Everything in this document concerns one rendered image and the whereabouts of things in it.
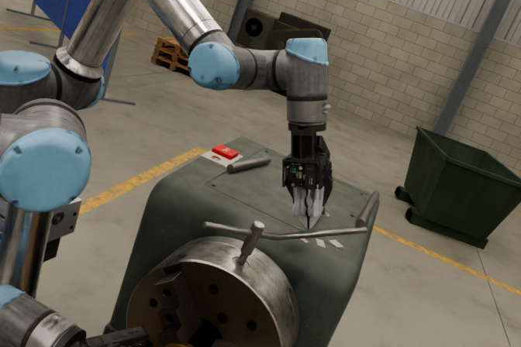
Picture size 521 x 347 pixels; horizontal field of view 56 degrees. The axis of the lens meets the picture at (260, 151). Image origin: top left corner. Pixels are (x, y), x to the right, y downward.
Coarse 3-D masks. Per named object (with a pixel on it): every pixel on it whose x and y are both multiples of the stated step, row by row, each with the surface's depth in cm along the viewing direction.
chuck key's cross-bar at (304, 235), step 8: (208, 224) 82; (216, 224) 83; (232, 232) 85; (240, 232) 85; (248, 232) 86; (264, 232) 88; (296, 232) 91; (304, 232) 91; (312, 232) 92; (320, 232) 92; (328, 232) 93; (336, 232) 94; (344, 232) 94; (352, 232) 95; (360, 232) 96
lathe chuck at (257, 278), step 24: (192, 264) 87; (216, 264) 86; (144, 288) 91; (192, 288) 88; (216, 288) 87; (240, 288) 85; (264, 288) 87; (144, 312) 92; (216, 312) 88; (240, 312) 86; (264, 312) 85; (288, 312) 90; (192, 336) 96; (216, 336) 99; (240, 336) 87; (264, 336) 85; (288, 336) 89
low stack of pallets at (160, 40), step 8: (160, 40) 828; (168, 40) 834; (160, 48) 833; (168, 48) 851; (176, 48) 826; (152, 56) 839; (160, 56) 840; (168, 56) 865; (176, 56) 827; (184, 56) 832; (176, 64) 830; (184, 64) 841
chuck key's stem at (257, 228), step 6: (258, 222) 87; (252, 228) 86; (258, 228) 86; (252, 234) 86; (258, 234) 86; (246, 240) 87; (252, 240) 87; (246, 246) 87; (252, 246) 87; (246, 252) 87; (252, 252) 88; (240, 258) 88; (246, 258) 88; (240, 264) 89
